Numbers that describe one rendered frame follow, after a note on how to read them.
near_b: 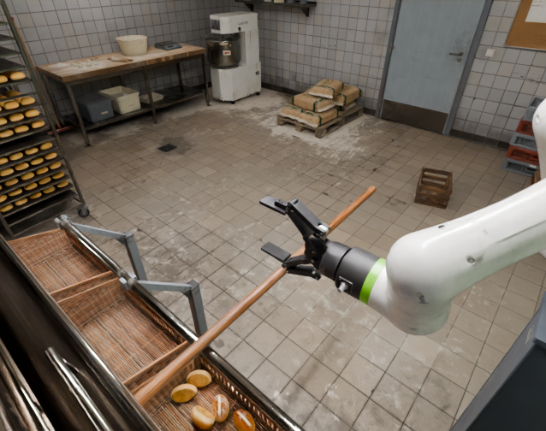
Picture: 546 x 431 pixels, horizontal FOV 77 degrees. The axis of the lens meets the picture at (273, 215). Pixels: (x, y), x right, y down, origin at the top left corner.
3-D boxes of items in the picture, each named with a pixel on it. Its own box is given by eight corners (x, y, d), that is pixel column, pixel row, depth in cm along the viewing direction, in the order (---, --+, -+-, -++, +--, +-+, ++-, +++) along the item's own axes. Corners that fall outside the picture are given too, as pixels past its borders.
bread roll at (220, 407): (211, 398, 135) (210, 391, 131) (228, 395, 135) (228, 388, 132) (211, 425, 127) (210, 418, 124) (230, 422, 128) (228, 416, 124)
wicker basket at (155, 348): (94, 458, 119) (65, 424, 103) (27, 363, 148) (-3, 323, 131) (199, 358, 150) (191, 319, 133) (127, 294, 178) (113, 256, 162)
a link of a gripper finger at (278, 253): (291, 253, 80) (291, 256, 81) (268, 241, 84) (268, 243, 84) (282, 260, 78) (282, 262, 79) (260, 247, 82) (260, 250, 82)
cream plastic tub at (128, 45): (129, 58, 476) (126, 41, 463) (114, 54, 498) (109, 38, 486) (156, 53, 502) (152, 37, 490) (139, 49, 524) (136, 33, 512)
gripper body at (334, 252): (337, 260, 63) (297, 239, 68) (332, 291, 68) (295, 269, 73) (357, 240, 68) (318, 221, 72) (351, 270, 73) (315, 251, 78)
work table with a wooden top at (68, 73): (86, 147, 453) (62, 76, 399) (61, 132, 494) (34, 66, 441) (212, 105, 587) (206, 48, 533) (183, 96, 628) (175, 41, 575)
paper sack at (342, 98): (342, 109, 497) (343, 97, 486) (322, 103, 517) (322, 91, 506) (364, 97, 532) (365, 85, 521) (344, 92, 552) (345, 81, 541)
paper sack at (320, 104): (335, 109, 487) (336, 97, 478) (318, 115, 467) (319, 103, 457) (304, 100, 525) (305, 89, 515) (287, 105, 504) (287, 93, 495)
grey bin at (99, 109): (91, 123, 460) (86, 105, 446) (75, 115, 486) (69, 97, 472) (116, 115, 482) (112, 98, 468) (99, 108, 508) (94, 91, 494)
